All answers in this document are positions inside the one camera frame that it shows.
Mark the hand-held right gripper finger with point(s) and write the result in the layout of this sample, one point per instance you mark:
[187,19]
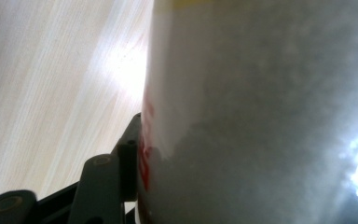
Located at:
[131,168]

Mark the clear bag with pink contents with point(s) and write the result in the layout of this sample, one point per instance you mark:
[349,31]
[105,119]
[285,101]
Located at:
[245,109]

